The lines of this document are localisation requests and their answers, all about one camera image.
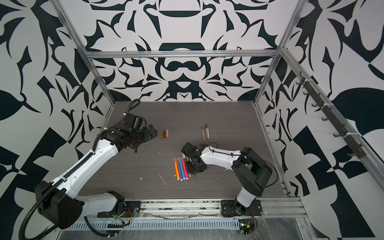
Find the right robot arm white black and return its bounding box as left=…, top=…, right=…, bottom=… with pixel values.
left=181, top=142, right=274, bottom=208

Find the aluminium front rail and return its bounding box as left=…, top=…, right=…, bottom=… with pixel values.
left=88, top=198, right=309, bottom=223

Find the aluminium frame crossbar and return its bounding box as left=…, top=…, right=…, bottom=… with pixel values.
left=85, top=50, right=278, bottom=59

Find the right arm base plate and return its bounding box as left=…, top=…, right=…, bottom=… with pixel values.
left=221, top=199, right=263, bottom=218

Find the pink red marker pen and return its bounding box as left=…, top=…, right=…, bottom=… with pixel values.
left=181, top=159, right=189, bottom=180

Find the white slotted cable duct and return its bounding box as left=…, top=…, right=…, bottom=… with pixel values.
left=59, top=218, right=241, bottom=231

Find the orange marker pen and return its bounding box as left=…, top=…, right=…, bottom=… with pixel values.
left=174, top=158, right=181, bottom=181

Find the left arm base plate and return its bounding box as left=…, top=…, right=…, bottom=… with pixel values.
left=97, top=201, right=141, bottom=218

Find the grey hook rack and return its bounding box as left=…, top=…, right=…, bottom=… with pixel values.
left=297, top=73, right=367, bottom=159

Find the circuit board with green light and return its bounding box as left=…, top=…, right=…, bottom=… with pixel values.
left=239, top=218, right=258, bottom=235

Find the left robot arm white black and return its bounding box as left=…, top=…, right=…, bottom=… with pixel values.
left=35, top=114, right=158, bottom=229

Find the purple marker pen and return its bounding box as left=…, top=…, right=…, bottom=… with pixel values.
left=176, top=159, right=184, bottom=181

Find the blue marker pen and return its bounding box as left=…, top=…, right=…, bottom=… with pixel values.
left=179, top=158, right=186, bottom=180

